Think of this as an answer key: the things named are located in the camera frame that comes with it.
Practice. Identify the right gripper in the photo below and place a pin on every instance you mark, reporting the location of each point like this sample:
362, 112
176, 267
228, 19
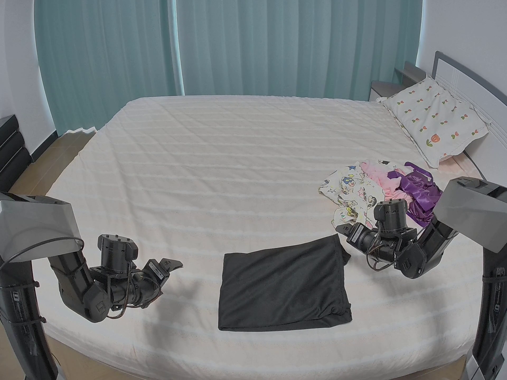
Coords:
372, 247

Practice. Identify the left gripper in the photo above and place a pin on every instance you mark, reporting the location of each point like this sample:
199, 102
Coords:
144, 291

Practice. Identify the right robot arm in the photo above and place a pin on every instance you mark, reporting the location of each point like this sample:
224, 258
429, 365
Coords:
431, 236

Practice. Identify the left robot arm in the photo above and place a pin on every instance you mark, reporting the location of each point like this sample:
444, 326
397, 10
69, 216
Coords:
75, 287

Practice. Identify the white printed pyjama garment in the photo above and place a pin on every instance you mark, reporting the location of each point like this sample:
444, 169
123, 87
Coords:
348, 190

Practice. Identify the pink garment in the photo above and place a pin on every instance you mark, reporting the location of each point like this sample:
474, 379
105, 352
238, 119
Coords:
380, 182

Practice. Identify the purple garment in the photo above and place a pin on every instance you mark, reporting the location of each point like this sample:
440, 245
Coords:
420, 202

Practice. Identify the black garment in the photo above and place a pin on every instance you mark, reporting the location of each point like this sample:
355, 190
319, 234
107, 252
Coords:
277, 287

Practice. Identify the bed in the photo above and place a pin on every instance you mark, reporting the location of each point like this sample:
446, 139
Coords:
221, 172

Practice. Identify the white printed pillow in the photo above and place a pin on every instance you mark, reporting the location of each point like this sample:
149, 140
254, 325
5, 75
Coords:
435, 121

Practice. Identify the grey bedside table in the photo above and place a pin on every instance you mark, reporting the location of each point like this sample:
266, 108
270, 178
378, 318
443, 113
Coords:
386, 88

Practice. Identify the black chest of drawers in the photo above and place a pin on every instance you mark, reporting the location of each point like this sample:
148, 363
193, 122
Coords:
10, 149

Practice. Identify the blue-green curtain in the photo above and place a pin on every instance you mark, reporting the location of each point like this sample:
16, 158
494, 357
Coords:
107, 54
297, 34

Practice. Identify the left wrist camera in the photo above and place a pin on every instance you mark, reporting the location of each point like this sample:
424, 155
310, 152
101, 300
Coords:
156, 271

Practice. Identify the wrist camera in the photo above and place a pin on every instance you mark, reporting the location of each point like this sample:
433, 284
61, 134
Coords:
361, 236
156, 271

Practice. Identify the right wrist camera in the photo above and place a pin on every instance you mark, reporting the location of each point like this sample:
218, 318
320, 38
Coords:
361, 236

